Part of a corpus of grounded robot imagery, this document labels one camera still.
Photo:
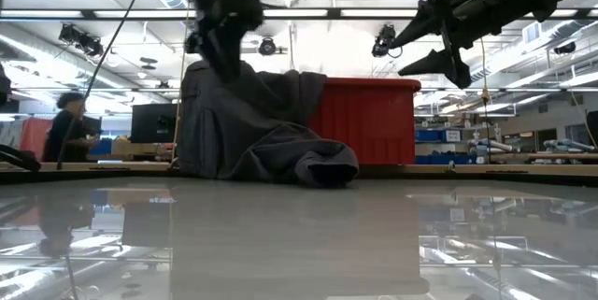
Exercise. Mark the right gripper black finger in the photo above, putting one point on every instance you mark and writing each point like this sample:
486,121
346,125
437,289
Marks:
422,29
444,66

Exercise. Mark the dark grey shorts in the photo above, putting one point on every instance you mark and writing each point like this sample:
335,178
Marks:
243,122

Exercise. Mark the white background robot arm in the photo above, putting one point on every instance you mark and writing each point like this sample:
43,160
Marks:
567,145
486,145

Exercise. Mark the white air vent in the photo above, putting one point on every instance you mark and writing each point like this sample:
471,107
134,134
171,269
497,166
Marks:
531,32

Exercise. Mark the blue storage bin with label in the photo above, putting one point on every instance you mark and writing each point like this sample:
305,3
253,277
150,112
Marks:
437,135

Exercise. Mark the large black monitor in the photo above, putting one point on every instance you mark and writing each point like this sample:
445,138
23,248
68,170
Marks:
152,122

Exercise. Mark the red plastic bin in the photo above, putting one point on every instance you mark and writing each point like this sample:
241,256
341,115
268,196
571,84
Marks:
374,122

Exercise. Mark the row of blue bins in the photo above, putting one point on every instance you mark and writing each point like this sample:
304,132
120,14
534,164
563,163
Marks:
444,159

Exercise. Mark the black dome fixture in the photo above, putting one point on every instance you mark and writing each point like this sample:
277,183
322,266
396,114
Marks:
564,47

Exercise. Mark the small black monitor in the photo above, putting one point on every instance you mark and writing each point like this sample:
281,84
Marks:
93,124

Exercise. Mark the person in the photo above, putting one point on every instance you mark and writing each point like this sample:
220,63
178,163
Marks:
65,132

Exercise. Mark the orange partition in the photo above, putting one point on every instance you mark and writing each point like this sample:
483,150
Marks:
35,136

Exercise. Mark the round black ceiling camera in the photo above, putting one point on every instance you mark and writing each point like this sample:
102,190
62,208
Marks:
267,47

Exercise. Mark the black aluminium table frame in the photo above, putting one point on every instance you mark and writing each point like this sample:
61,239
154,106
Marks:
467,178

